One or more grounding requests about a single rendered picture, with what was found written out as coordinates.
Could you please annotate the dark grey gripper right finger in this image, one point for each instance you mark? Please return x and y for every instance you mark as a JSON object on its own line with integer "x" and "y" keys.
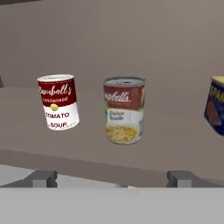
{"x": 182, "y": 178}

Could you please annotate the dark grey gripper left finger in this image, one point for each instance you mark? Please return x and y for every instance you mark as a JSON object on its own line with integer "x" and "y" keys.
{"x": 43, "y": 178}

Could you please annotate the red white tomato soup can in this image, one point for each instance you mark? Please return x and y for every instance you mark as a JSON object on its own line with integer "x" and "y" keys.
{"x": 58, "y": 102}

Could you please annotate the blue yellow meat tin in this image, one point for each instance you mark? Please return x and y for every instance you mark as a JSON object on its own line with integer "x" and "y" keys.
{"x": 215, "y": 105}

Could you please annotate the chicken noodle soup can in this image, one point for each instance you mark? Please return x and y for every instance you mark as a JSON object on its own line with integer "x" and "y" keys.
{"x": 124, "y": 110}

